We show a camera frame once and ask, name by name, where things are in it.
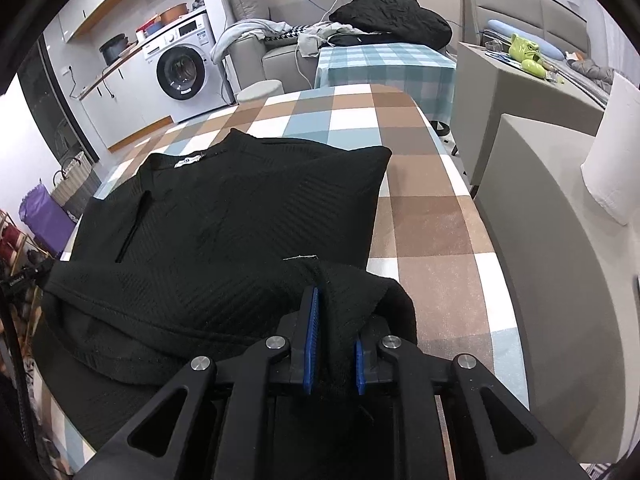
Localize black knit sweater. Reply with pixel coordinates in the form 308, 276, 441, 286
32, 129, 416, 448

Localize white grey clothes pile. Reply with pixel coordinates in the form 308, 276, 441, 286
209, 18, 362, 63

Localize wooden shoe rack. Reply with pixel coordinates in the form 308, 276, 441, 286
0, 209, 51, 321

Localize purple bag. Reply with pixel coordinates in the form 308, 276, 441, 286
18, 182, 75, 256

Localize woven laundry basket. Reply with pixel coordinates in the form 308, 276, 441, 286
51, 152, 102, 221

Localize plaid checkered tablecloth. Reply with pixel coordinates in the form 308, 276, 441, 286
37, 83, 532, 480

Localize black cooking pot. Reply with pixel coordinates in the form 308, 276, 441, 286
99, 32, 129, 66

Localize white front-load washing machine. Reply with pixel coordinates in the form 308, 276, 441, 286
142, 10, 234, 124

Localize grey sofa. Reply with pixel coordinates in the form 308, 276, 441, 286
229, 0, 322, 93

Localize blue plaid side table cloth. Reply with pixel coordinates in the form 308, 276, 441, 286
314, 42, 457, 125

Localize white paper towel roll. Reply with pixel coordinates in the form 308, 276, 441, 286
580, 73, 640, 226

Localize black quilted jacket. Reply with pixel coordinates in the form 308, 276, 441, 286
329, 0, 452, 50

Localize green toy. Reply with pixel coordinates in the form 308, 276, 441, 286
508, 34, 547, 79

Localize grey bed headboard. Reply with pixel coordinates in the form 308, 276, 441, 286
461, 0, 591, 56

